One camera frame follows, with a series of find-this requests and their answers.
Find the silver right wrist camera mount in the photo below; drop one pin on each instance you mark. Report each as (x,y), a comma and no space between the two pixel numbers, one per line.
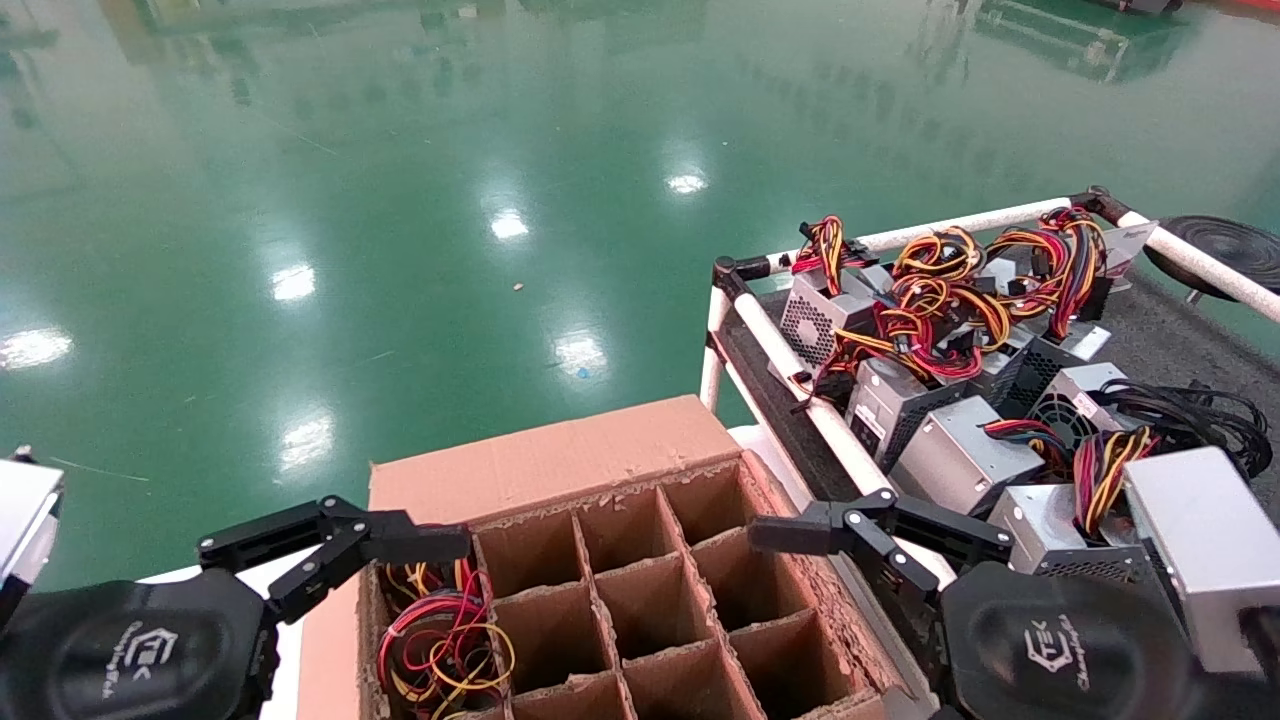
(1200,540)

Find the black round disc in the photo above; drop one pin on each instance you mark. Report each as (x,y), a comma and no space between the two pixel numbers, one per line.
(1230,250)

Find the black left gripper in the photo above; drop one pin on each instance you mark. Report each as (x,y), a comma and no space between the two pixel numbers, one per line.
(120,650)

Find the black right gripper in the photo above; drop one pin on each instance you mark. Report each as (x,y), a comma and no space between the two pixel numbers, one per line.
(1060,650)

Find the white pipe cart frame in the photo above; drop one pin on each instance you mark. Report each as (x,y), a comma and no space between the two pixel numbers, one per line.
(960,223)

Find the black cart mat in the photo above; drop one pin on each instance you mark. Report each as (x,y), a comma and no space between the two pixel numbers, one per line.
(1180,340)

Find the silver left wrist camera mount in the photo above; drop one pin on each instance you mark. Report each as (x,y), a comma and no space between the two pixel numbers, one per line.
(25,520)

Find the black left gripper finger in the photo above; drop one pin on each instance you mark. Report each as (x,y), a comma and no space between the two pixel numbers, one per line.
(400,538)

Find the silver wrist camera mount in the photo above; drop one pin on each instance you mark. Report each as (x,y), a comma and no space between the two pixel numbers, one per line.
(1200,540)
(25,520)

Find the perforated silver power supply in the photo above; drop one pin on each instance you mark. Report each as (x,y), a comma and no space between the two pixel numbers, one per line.
(815,320)

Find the brown cardboard box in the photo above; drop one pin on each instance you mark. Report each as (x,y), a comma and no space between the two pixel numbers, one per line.
(560,460)

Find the black aluminium flight case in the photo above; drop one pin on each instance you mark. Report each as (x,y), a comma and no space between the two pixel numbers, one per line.
(1080,40)

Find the cardboard cell divider grid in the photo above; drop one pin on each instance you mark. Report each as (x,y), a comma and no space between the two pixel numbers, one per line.
(645,600)

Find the silver computer power supply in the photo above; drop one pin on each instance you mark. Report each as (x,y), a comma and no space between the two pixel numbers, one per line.
(950,460)
(1030,515)

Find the silver power supply dark side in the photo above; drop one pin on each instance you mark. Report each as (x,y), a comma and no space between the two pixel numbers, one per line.
(880,400)

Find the silver labelled metal plate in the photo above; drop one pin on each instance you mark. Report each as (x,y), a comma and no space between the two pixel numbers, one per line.
(1130,245)

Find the black mesh power supply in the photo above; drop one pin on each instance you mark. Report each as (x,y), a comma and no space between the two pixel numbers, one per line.
(1040,375)

